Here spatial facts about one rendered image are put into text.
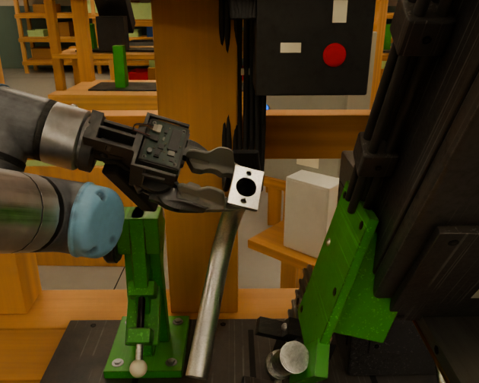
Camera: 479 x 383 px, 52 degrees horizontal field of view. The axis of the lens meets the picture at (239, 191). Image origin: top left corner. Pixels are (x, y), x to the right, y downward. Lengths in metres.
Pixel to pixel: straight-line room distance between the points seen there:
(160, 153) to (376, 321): 0.32
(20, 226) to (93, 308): 0.67
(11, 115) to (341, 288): 0.42
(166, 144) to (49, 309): 0.63
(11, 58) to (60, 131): 11.15
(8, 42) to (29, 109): 11.10
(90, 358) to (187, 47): 0.56
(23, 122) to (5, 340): 0.57
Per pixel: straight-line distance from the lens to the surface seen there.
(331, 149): 0.99
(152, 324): 0.85
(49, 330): 1.06
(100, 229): 0.50
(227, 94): 0.86
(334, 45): 0.75
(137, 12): 7.64
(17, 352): 1.03
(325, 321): 0.60
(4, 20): 11.68
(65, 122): 0.60
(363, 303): 0.61
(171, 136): 0.58
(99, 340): 0.98
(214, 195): 0.59
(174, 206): 0.61
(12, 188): 0.45
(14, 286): 1.10
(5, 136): 0.61
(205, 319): 0.70
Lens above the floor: 1.49
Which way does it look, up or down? 22 degrees down
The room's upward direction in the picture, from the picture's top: straight up
